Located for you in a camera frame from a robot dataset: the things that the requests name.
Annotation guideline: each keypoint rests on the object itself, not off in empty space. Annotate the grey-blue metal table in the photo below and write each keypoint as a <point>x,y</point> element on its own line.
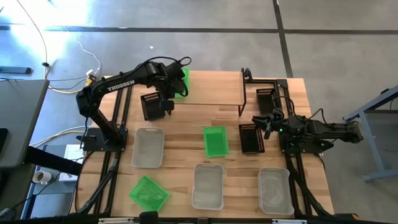
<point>370,105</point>

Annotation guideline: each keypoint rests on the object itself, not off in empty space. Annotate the black slotted plastic basket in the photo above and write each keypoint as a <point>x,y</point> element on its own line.
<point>152,109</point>
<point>251,140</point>
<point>265,101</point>

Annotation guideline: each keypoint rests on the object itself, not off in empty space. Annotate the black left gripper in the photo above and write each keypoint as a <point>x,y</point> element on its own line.
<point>174,77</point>

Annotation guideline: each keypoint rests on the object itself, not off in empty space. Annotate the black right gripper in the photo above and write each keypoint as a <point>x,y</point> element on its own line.
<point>276,123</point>

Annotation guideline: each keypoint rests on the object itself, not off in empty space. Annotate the white plug adapter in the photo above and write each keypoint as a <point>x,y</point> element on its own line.
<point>90,73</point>

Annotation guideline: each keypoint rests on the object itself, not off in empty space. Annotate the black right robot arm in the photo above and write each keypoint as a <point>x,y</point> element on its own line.
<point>329,129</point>

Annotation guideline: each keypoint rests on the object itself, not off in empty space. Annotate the green slotted plastic basket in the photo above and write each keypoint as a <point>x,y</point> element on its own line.
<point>216,143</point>
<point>149,193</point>
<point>185,84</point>

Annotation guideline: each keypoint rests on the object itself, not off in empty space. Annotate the black dome-shaped device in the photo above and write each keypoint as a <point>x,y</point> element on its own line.
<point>148,217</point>

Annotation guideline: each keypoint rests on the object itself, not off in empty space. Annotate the dark flat floor bar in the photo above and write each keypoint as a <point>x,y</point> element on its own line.
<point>15,70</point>

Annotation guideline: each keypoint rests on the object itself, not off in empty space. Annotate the black desk beam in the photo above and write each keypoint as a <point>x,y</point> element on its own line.
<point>53,160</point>

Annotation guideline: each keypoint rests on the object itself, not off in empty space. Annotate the white label strip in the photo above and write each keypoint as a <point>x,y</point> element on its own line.
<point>115,220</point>
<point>289,221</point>

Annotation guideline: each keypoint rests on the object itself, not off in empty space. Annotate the grey desk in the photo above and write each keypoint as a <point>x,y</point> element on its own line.
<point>21,124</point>

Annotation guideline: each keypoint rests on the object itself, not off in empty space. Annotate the white cup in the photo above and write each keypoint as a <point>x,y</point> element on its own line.
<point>42,176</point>

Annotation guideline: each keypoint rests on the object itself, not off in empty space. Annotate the black aluminium rig frame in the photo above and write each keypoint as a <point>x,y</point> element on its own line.
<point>264,81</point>

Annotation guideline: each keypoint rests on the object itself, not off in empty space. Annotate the wooden shelf with black frame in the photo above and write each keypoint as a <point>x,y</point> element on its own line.
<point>214,87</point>

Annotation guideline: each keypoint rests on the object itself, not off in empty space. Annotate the white paper box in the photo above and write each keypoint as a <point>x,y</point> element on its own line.
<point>73,158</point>

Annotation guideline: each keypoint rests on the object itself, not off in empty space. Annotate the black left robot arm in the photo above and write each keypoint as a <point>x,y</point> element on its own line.
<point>119,84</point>

